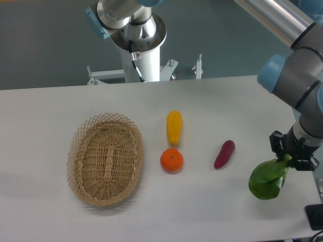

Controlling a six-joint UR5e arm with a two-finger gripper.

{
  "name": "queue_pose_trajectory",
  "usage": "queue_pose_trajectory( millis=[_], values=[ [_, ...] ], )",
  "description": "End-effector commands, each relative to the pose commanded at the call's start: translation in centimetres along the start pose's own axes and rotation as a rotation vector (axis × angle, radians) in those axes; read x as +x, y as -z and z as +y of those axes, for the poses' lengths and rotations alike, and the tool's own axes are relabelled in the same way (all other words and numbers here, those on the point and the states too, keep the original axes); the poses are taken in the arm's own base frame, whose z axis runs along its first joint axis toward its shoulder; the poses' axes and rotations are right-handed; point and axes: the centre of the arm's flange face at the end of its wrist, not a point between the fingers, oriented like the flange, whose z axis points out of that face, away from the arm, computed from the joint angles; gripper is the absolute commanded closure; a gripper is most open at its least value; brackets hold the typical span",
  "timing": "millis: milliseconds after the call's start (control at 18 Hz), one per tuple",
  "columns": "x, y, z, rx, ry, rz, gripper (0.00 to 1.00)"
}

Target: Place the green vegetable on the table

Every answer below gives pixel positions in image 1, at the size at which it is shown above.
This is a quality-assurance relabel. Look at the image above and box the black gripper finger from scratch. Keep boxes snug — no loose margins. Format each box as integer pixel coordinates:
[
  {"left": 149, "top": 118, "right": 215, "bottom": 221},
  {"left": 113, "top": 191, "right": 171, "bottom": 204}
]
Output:
[
  {"left": 269, "top": 131, "right": 286, "bottom": 161},
  {"left": 290, "top": 157, "right": 318, "bottom": 171}
]

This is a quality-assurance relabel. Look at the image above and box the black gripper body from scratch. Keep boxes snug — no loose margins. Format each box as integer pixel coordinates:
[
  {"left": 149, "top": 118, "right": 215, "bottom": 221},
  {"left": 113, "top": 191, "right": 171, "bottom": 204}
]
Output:
[{"left": 282, "top": 125, "right": 317, "bottom": 163}]

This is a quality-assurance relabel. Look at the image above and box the green leafy toy vegetable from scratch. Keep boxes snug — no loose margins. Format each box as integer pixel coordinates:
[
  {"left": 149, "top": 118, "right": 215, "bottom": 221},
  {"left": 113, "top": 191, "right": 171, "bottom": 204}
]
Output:
[{"left": 248, "top": 154, "right": 291, "bottom": 200}]

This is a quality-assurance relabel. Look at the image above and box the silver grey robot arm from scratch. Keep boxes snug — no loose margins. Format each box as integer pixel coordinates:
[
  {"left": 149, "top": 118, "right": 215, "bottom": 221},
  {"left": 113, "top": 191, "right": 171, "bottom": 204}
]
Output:
[{"left": 85, "top": 1, "right": 322, "bottom": 171}]

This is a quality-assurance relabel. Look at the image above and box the black device at table edge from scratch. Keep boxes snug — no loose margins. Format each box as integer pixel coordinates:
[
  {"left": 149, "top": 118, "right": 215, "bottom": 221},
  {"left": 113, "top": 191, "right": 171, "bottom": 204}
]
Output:
[{"left": 305, "top": 204, "right": 323, "bottom": 231}]

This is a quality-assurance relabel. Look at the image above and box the purple toy sweet potato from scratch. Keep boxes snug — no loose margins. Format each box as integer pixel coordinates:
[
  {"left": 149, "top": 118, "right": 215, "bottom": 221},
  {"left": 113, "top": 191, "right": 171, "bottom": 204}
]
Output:
[{"left": 213, "top": 140, "right": 236, "bottom": 169}]

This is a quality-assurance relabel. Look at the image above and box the yellow toy pepper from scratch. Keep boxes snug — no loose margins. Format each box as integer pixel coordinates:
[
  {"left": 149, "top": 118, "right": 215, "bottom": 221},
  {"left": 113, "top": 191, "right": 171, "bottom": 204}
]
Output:
[{"left": 166, "top": 110, "right": 182, "bottom": 145}]

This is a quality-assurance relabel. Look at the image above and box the orange toy tangerine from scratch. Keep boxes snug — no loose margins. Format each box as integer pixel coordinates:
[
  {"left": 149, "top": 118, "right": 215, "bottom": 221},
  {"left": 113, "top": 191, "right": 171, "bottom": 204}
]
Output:
[{"left": 160, "top": 148, "right": 184, "bottom": 173}]

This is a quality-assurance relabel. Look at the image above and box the woven wicker oval basket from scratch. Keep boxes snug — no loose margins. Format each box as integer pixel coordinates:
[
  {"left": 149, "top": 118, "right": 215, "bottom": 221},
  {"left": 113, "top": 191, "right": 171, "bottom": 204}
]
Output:
[{"left": 67, "top": 113, "right": 144, "bottom": 206}]

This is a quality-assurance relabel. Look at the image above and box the white metal frame bracket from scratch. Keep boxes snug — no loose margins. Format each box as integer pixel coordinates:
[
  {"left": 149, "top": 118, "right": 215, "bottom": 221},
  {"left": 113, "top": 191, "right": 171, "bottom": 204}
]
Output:
[{"left": 86, "top": 53, "right": 204, "bottom": 85}]

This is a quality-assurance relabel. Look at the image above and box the black cable on pedestal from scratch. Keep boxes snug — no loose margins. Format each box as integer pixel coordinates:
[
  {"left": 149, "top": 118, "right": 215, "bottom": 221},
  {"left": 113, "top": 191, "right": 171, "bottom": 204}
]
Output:
[{"left": 128, "top": 39, "right": 146, "bottom": 83}]

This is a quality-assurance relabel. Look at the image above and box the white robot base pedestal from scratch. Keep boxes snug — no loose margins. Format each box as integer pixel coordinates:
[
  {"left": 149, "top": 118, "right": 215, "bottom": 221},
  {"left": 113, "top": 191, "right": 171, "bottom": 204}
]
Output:
[{"left": 111, "top": 14, "right": 167, "bottom": 83}]

